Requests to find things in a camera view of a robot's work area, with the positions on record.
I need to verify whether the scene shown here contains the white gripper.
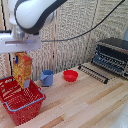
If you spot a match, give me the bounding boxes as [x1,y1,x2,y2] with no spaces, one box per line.
[0,29,42,65]

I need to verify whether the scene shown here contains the mac and cheese carton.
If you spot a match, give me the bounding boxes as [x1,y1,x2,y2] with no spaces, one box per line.
[12,52,33,90]

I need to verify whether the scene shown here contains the blue plastic pitcher cup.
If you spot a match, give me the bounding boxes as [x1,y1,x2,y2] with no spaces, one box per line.
[39,69,55,88]

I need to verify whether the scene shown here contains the red shopping basket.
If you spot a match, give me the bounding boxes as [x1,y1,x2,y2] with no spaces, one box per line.
[0,75,47,127]

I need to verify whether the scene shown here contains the red bowl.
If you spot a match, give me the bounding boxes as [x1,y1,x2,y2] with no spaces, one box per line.
[63,69,80,83]

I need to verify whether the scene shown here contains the beige woven folding screen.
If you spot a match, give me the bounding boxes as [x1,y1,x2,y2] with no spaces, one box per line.
[0,0,128,82]

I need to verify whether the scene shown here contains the black toaster oven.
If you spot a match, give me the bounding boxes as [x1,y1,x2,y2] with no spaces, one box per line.
[90,37,128,80]

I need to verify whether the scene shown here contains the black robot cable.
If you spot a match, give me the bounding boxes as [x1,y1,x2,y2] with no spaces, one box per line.
[40,0,127,43]

